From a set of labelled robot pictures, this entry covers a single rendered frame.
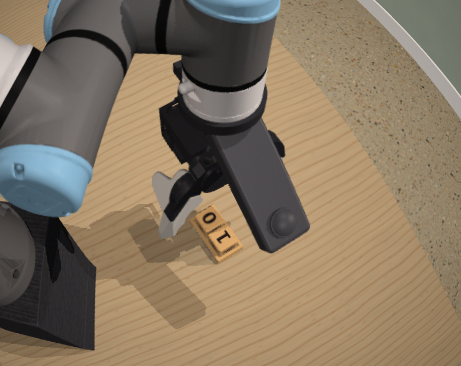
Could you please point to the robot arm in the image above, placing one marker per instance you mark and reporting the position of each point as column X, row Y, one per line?
column 55, row 105

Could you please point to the tan wooden cube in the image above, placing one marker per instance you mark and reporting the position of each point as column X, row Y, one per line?
column 208, row 220
column 222, row 240

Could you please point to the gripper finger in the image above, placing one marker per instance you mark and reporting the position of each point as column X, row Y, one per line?
column 184, row 190
column 279, row 145

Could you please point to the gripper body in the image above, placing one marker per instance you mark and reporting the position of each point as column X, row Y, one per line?
column 192, row 142

